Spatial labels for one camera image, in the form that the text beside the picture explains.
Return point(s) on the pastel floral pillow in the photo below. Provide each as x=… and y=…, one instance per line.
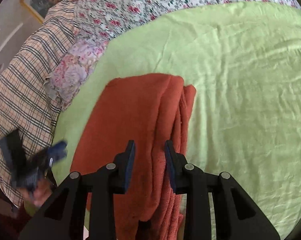
x=75, y=67

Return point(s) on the white floral rose bedspread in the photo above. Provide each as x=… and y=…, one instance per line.
x=153, y=2

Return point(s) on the plaid checked blanket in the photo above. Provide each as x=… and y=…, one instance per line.
x=24, y=104

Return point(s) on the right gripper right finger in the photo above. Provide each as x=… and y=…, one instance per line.
x=220, y=197

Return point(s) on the light green bed sheet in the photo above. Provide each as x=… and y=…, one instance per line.
x=244, y=60

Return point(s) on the person's left hand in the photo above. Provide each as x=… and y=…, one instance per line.
x=39, y=195

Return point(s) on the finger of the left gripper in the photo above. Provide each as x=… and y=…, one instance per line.
x=56, y=152

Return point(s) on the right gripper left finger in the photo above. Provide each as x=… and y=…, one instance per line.
x=63, y=214

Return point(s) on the orange knit sweater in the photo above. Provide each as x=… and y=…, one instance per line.
x=148, y=109

